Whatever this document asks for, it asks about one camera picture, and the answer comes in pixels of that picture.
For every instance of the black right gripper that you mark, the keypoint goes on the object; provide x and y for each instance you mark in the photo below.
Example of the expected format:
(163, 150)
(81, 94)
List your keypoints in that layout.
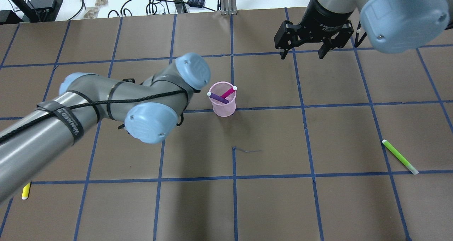
(326, 18)

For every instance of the pink pen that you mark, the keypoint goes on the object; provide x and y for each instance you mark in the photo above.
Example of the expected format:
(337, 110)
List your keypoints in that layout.
(230, 91)

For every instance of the purple pen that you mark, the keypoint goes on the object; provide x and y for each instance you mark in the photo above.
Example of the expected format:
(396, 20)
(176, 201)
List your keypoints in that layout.
(217, 98)

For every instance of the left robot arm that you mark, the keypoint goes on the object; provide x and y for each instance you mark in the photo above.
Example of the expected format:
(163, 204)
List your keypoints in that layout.
(149, 111)

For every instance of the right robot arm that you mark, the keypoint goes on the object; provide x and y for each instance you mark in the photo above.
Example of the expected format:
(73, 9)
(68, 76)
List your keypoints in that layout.
(392, 26)

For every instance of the pink mesh cup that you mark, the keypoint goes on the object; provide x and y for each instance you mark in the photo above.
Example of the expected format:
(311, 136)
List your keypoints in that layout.
(220, 109)

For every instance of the green pen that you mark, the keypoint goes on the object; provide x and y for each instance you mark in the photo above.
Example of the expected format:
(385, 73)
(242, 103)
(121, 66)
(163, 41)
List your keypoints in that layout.
(400, 157)

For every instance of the yellow pen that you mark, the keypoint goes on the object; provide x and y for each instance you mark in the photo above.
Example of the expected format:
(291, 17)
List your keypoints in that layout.
(26, 191)

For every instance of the aluminium frame post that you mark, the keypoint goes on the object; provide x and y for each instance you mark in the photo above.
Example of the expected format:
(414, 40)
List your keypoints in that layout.
(227, 7)

